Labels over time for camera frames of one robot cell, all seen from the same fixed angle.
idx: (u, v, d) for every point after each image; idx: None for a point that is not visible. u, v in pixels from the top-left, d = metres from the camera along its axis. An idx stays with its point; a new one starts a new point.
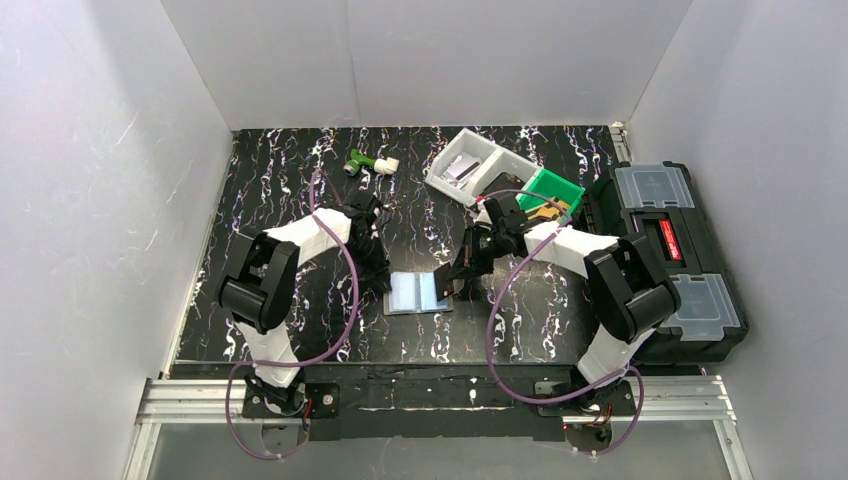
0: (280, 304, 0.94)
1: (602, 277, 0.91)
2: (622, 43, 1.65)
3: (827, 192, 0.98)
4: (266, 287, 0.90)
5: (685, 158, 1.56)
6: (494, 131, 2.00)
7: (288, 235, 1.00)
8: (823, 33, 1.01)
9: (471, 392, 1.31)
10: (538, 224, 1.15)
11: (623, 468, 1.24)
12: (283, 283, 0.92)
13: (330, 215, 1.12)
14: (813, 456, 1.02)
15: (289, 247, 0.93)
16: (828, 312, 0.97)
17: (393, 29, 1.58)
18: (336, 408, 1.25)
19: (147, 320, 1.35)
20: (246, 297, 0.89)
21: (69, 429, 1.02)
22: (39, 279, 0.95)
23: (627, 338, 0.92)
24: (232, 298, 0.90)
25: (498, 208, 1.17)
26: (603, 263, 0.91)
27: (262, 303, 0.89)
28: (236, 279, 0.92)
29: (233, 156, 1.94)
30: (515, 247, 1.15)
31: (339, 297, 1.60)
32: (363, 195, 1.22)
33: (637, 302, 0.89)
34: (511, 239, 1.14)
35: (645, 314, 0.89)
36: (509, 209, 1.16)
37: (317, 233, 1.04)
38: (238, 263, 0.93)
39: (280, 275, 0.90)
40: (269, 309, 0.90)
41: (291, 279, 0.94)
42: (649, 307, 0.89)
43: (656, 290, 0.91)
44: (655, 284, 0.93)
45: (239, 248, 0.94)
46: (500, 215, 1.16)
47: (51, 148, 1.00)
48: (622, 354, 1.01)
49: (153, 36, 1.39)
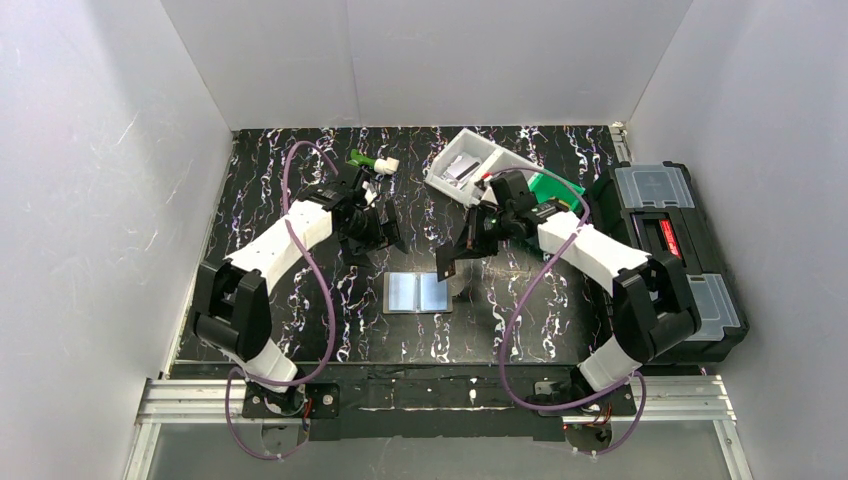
0: (257, 335, 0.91)
1: (633, 306, 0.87)
2: (622, 43, 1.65)
3: (827, 191, 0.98)
4: (236, 324, 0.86)
5: (685, 158, 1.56)
6: (494, 131, 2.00)
7: (250, 258, 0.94)
8: (823, 33, 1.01)
9: (471, 392, 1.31)
10: (545, 208, 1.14)
11: (623, 468, 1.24)
12: (254, 318, 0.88)
13: (307, 216, 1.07)
14: (813, 456, 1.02)
15: (256, 278, 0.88)
16: (829, 312, 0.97)
17: (393, 29, 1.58)
18: (336, 408, 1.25)
19: (147, 320, 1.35)
20: (220, 333, 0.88)
21: (69, 429, 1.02)
22: (39, 278, 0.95)
23: (644, 358, 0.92)
24: (207, 333, 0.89)
25: (508, 188, 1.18)
26: (634, 289, 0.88)
27: (237, 335, 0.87)
28: (207, 314, 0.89)
29: (233, 156, 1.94)
30: (524, 231, 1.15)
31: (339, 297, 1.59)
32: (350, 171, 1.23)
33: (660, 329, 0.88)
34: (520, 224, 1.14)
35: (665, 339, 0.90)
36: (518, 190, 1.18)
37: (288, 246, 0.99)
38: (205, 298, 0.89)
39: (248, 313, 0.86)
40: (244, 344, 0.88)
41: (262, 308, 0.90)
42: (669, 333, 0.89)
43: (679, 314, 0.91)
44: (679, 309, 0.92)
45: (201, 282, 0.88)
46: (509, 197, 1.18)
47: (52, 148, 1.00)
48: (630, 365, 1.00)
49: (153, 35, 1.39)
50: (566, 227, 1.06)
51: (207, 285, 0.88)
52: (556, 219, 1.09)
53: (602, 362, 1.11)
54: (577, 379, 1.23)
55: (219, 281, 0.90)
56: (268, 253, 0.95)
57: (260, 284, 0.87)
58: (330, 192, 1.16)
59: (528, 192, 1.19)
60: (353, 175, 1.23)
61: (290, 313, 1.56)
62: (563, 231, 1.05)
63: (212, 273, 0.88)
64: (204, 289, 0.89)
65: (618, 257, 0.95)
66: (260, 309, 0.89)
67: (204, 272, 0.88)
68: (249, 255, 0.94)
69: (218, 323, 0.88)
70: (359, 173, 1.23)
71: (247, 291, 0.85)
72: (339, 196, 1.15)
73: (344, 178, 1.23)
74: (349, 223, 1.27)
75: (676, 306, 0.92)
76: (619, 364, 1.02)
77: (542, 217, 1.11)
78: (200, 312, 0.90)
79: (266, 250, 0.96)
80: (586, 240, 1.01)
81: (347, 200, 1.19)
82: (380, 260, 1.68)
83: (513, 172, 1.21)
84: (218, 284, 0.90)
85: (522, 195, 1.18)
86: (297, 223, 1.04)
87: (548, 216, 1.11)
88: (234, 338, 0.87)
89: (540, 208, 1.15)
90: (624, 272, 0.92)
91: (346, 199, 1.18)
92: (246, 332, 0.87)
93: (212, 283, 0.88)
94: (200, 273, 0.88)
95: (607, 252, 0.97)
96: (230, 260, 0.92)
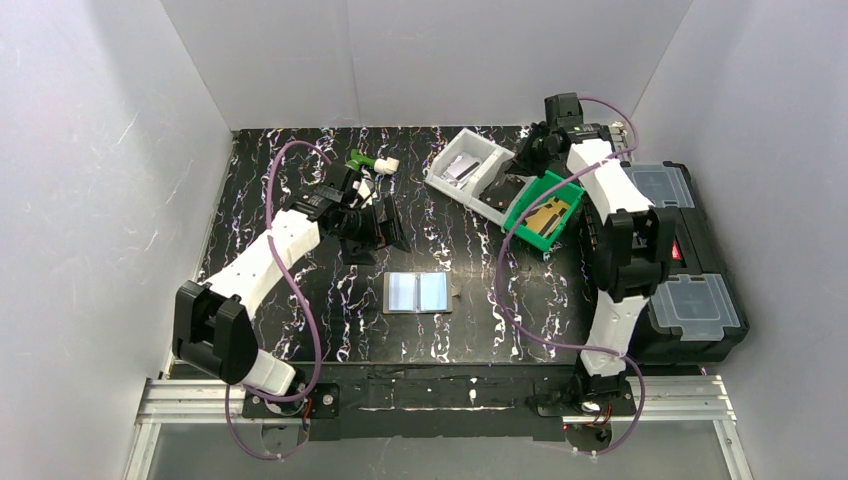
0: (240, 359, 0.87)
1: (614, 239, 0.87)
2: (622, 44, 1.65)
3: (827, 191, 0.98)
4: (218, 352, 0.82)
5: (685, 158, 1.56)
6: (494, 131, 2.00)
7: (231, 281, 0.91)
8: (823, 33, 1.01)
9: (471, 392, 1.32)
10: (588, 130, 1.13)
11: (623, 468, 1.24)
12: (235, 345, 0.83)
13: (292, 228, 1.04)
14: (813, 456, 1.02)
15: (236, 304, 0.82)
16: (829, 312, 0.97)
17: (393, 29, 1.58)
18: (336, 408, 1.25)
19: (148, 320, 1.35)
20: (205, 359, 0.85)
21: (68, 429, 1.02)
22: (39, 278, 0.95)
23: (609, 292, 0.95)
24: (192, 359, 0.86)
25: (555, 107, 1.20)
26: (620, 226, 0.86)
27: (221, 361, 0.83)
28: (188, 341, 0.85)
29: (233, 156, 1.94)
30: (558, 145, 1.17)
31: (339, 297, 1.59)
32: (338, 171, 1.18)
33: (628, 270, 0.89)
34: (557, 137, 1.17)
35: (630, 281, 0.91)
36: (566, 108, 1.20)
37: (269, 266, 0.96)
38: (184, 324, 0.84)
39: (228, 342, 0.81)
40: (227, 371, 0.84)
41: (243, 334, 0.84)
42: (637, 276, 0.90)
43: (653, 265, 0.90)
44: (654, 260, 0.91)
45: (180, 309, 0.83)
46: (555, 114, 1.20)
47: (53, 148, 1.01)
48: (613, 322, 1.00)
49: (153, 36, 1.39)
50: (599, 157, 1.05)
51: (186, 312, 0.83)
52: (592, 144, 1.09)
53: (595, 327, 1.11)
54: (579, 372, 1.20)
55: (199, 306, 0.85)
56: (248, 274, 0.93)
57: (240, 312, 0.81)
58: (317, 199, 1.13)
59: (576, 115, 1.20)
60: (342, 176, 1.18)
61: (290, 313, 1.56)
62: (590, 157, 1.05)
63: (191, 300, 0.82)
64: (182, 316, 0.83)
65: (626, 198, 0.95)
66: (242, 335, 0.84)
67: (183, 298, 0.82)
68: (228, 278, 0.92)
69: (202, 349, 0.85)
70: (348, 173, 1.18)
71: (227, 320, 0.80)
72: (326, 203, 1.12)
73: (332, 179, 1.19)
74: (342, 226, 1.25)
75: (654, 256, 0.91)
76: (606, 325, 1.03)
77: (579, 138, 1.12)
78: (181, 338, 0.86)
79: (246, 271, 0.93)
80: (607, 173, 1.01)
81: (334, 204, 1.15)
82: (380, 260, 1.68)
83: (567, 93, 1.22)
84: (199, 309, 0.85)
85: (569, 116, 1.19)
86: (280, 239, 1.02)
87: (585, 138, 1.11)
88: (218, 364, 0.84)
89: (581, 128, 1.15)
90: (619, 212, 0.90)
91: (333, 204, 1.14)
92: (228, 360, 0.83)
93: (191, 309, 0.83)
94: (178, 300, 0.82)
95: (618, 191, 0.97)
96: (208, 285, 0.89)
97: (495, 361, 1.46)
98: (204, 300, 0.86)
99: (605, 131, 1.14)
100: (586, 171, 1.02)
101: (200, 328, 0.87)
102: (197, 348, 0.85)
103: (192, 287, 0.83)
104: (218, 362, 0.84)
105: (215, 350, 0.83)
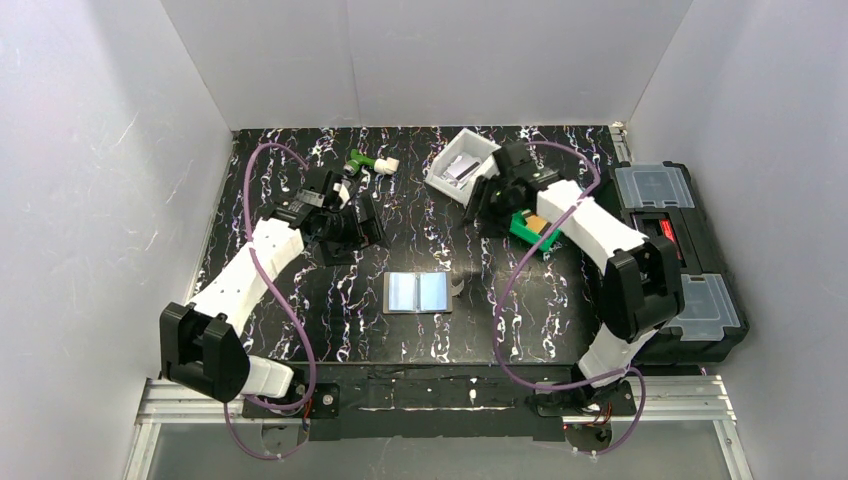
0: (233, 379, 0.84)
1: (626, 282, 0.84)
2: (622, 44, 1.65)
3: (828, 191, 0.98)
4: (208, 372, 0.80)
5: (685, 159, 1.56)
6: (494, 131, 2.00)
7: (213, 303, 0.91)
8: (824, 34, 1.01)
9: (471, 392, 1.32)
10: (548, 176, 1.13)
11: (624, 468, 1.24)
12: (225, 366, 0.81)
13: (274, 237, 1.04)
14: (814, 457, 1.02)
15: (222, 324, 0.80)
16: (829, 312, 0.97)
17: (393, 30, 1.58)
18: (336, 408, 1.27)
19: (148, 321, 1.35)
20: (197, 378, 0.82)
21: (68, 429, 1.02)
22: (40, 278, 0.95)
23: (626, 338, 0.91)
24: (185, 384, 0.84)
25: (506, 161, 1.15)
26: (627, 267, 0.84)
27: (213, 380, 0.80)
28: (177, 364, 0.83)
29: (233, 156, 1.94)
30: (522, 197, 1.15)
31: (339, 297, 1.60)
32: (317, 175, 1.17)
33: (644, 312, 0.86)
34: (519, 187, 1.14)
35: (649, 320, 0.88)
36: (519, 159, 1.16)
37: (253, 279, 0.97)
38: (171, 347, 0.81)
39: (218, 364, 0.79)
40: (220, 393, 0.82)
41: (233, 352, 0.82)
42: (652, 314, 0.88)
43: (664, 299, 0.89)
44: (666, 292, 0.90)
45: (164, 333, 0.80)
46: (508, 166, 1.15)
47: (52, 148, 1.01)
48: (621, 354, 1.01)
49: (152, 35, 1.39)
50: (569, 198, 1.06)
51: (172, 334, 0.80)
52: (560, 188, 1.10)
53: (598, 353, 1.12)
54: (576, 378, 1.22)
55: (185, 328, 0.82)
56: (233, 291, 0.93)
57: (228, 332, 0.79)
58: (297, 204, 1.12)
59: (530, 162, 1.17)
60: (321, 178, 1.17)
61: (289, 312, 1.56)
62: (564, 202, 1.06)
63: (176, 323, 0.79)
64: (168, 339, 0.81)
65: (617, 237, 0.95)
66: (233, 355, 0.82)
67: (168, 321, 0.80)
68: (213, 296, 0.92)
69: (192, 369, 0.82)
70: (328, 177, 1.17)
71: (214, 340, 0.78)
72: (306, 208, 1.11)
73: (312, 182, 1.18)
74: (325, 229, 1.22)
75: (662, 289, 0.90)
76: (613, 354, 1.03)
77: (543, 186, 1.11)
78: (170, 361, 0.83)
79: (230, 287, 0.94)
80: (585, 214, 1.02)
81: (317, 210, 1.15)
82: (380, 260, 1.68)
83: (515, 141, 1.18)
84: (185, 331, 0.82)
85: (524, 164, 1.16)
86: (262, 251, 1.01)
87: (550, 183, 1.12)
88: (210, 383, 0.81)
89: (541, 173, 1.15)
90: (618, 253, 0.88)
91: (316, 209, 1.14)
92: (219, 380, 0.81)
93: (176, 332, 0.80)
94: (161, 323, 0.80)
95: (605, 231, 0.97)
96: (194, 305, 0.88)
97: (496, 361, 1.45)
98: (190, 321, 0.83)
99: (564, 173, 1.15)
100: (566, 217, 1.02)
101: (189, 348, 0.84)
102: (188, 369, 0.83)
103: (175, 308, 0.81)
104: (210, 383, 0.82)
105: (206, 371, 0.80)
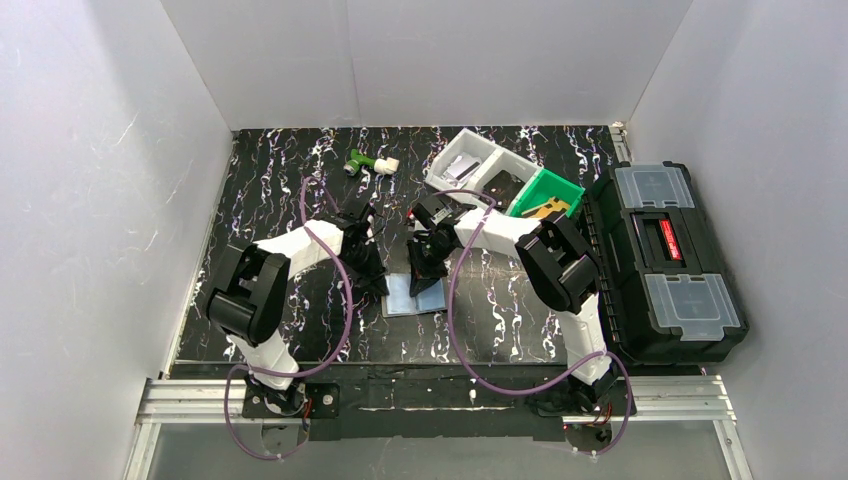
0: (265, 324, 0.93)
1: (536, 260, 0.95)
2: (623, 43, 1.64)
3: (828, 193, 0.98)
4: (255, 305, 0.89)
5: (685, 159, 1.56)
6: (494, 131, 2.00)
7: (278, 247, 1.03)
8: (825, 33, 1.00)
9: (471, 392, 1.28)
10: (464, 213, 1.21)
11: (623, 468, 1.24)
12: (270, 300, 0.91)
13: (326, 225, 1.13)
14: (813, 457, 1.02)
15: (279, 260, 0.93)
16: (829, 312, 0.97)
17: (393, 30, 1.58)
18: (336, 408, 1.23)
19: (149, 321, 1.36)
20: (235, 314, 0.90)
21: (68, 431, 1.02)
22: (39, 278, 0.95)
23: (570, 309, 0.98)
24: (221, 312, 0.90)
25: (426, 211, 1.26)
26: (532, 247, 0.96)
27: (251, 317, 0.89)
28: (223, 293, 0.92)
29: (233, 156, 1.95)
30: (446, 237, 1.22)
31: (339, 297, 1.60)
32: (357, 203, 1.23)
33: (569, 278, 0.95)
34: (442, 232, 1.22)
35: (577, 286, 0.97)
36: (433, 208, 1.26)
37: (309, 245, 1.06)
38: (226, 276, 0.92)
39: (268, 292, 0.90)
40: (258, 323, 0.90)
41: (280, 289, 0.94)
42: (578, 278, 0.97)
43: (580, 260, 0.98)
44: (579, 256, 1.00)
45: (228, 260, 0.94)
46: (429, 217, 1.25)
47: (51, 147, 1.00)
48: (582, 331, 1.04)
49: (152, 35, 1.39)
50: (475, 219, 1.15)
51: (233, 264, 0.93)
52: (469, 216, 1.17)
53: (568, 345, 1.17)
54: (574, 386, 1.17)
55: (242, 262, 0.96)
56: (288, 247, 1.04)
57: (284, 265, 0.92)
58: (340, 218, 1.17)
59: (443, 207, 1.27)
60: (360, 207, 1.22)
61: (289, 313, 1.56)
62: (472, 224, 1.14)
63: (239, 253, 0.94)
64: (227, 267, 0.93)
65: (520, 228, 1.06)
66: (278, 294, 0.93)
67: (232, 250, 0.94)
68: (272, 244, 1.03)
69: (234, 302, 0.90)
70: (367, 206, 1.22)
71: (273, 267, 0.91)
72: (349, 224, 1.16)
73: (351, 210, 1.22)
74: (353, 251, 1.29)
75: (574, 254, 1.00)
76: (579, 335, 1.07)
77: (457, 218, 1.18)
78: (217, 289, 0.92)
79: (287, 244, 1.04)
80: (492, 225, 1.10)
81: (355, 229, 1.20)
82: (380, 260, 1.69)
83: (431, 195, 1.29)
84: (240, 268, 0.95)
85: (440, 211, 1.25)
86: (318, 228, 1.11)
87: (462, 215, 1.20)
88: (248, 320, 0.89)
89: (454, 212, 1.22)
90: (525, 238, 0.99)
91: (355, 226, 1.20)
92: (259, 316, 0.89)
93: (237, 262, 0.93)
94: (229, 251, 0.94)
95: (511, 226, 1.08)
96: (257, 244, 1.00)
97: (468, 361, 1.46)
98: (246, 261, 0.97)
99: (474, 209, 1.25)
100: (477, 233, 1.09)
101: (232, 287, 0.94)
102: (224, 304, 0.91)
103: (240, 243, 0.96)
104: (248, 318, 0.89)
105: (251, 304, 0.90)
